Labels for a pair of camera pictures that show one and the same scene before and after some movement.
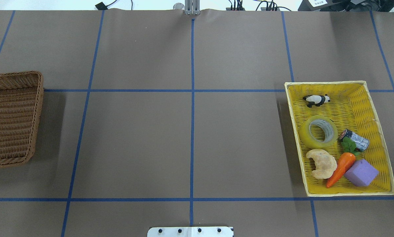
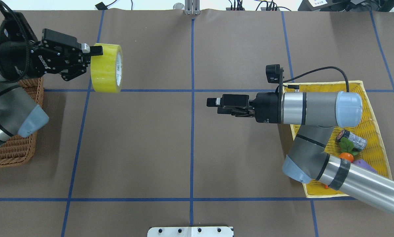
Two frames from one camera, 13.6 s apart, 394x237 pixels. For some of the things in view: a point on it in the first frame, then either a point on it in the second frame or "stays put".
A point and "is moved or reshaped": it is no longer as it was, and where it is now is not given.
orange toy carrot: [345, 162] stays put
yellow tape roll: [317, 131] is moved or reshaped
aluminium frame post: [192, 7] stays put
